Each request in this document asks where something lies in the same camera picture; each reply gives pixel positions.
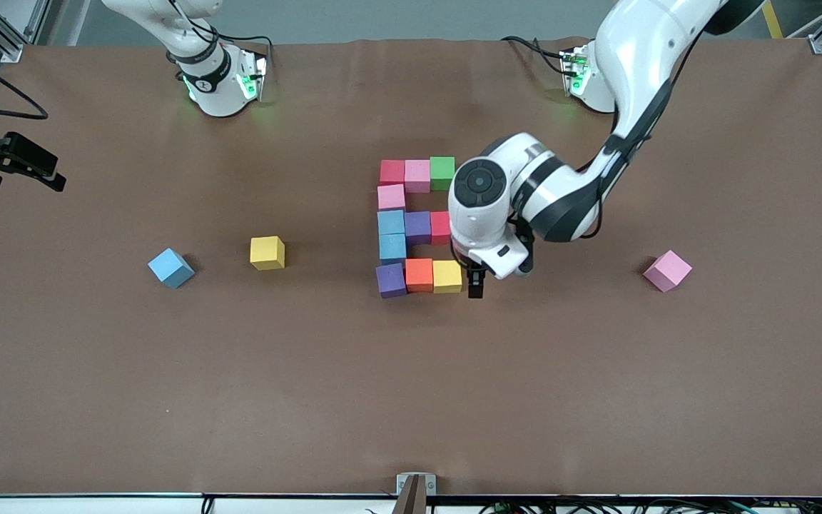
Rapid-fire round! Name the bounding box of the grey metal camera bracket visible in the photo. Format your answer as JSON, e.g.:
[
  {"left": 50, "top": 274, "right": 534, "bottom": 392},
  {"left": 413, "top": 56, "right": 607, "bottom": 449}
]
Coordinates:
[{"left": 391, "top": 473, "right": 438, "bottom": 514}]

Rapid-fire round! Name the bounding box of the brown table mat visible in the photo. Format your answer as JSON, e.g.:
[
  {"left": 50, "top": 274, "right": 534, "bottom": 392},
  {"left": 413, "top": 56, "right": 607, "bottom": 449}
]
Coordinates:
[{"left": 0, "top": 36, "right": 822, "bottom": 498}]

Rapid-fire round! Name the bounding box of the black cable bundle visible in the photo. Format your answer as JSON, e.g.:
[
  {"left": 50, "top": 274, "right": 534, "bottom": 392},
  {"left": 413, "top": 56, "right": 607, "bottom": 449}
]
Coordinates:
[{"left": 201, "top": 496, "right": 822, "bottom": 514}]

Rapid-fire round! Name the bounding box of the green foam cube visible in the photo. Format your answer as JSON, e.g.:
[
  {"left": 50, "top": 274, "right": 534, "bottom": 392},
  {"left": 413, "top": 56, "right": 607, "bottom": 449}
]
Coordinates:
[{"left": 430, "top": 156, "right": 457, "bottom": 192}]

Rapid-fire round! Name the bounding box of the pink foam cube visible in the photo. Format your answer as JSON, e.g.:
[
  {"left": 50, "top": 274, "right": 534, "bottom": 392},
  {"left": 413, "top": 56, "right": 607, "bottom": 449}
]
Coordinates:
[
  {"left": 405, "top": 158, "right": 432, "bottom": 194},
  {"left": 643, "top": 249, "right": 694, "bottom": 293},
  {"left": 377, "top": 183, "right": 407, "bottom": 213}
]

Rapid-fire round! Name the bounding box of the white table edge rail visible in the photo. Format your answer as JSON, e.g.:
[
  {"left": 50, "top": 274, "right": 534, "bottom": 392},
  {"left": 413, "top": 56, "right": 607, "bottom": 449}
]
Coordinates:
[{"left": 0, "top": 491, "right": 822, "bottom": 514}]

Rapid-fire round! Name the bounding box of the purple foam cube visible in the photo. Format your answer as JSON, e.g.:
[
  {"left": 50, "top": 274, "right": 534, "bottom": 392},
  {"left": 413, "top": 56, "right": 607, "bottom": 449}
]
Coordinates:
[
  {"left": 375, "top": 262, "right": 409, "bottom": 300},
  {"left": 405, "top": 211, "right": 432, "bottom": 246}
]

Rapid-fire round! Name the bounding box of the yellow foam cube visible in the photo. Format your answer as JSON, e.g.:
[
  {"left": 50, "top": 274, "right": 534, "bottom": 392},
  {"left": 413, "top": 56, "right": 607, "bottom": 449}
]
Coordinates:
[
  {"left": 432, "top": 260, "right": 464, "bottom": 295},
  {"left": 250, "top": 236, "right": 286, "bottom": 271}
]

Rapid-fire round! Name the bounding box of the yellow floor tape line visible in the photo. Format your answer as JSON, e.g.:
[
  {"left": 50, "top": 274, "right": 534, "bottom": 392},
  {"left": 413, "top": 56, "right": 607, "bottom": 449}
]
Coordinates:
[{"left": 759, "top": 0, "right": 786, "bottom": 40}]

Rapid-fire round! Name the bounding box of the orange foam cube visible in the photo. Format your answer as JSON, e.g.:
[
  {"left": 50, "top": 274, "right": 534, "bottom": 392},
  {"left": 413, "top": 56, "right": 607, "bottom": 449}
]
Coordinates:
[{"left": 405, "top": 258, "right": 435, "bottom": 294}]

